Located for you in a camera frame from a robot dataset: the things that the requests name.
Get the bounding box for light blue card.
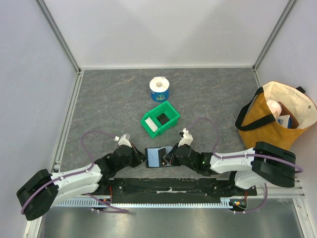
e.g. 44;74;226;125
147;148;160;168

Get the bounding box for black leather card holder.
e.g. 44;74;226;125
145;146;173;169

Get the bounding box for green plastic bin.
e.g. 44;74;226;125
140;101;180;138

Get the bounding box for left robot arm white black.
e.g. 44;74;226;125
16;145;147;221

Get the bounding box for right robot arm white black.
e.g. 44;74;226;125
166;141;300;195

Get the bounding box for black card in bin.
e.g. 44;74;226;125
156;113;170;125

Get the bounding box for stack of white cards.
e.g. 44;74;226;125
145;118;158;132

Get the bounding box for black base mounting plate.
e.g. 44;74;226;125
93;178;257;197

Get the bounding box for toilet paper roll blue wrapper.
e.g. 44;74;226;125
149;76;170;103

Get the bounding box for mustard canvas tote bag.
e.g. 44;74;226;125
235;81;317;150

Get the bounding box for items inside tote bag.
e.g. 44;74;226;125
266;99;299;129

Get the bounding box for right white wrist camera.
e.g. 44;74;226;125
178;128;193;147

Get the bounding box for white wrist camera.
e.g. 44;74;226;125
114;134;132;148
178;128;193;147

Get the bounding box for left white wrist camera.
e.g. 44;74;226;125
114;134;132;148

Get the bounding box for left aluminium frame post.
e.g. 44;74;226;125
35;0;81;74

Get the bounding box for aluminium frame post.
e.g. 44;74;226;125
35;0;81;74
252;0;298;73

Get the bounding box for right aluminium frame post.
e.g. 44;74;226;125
252;0;298;73

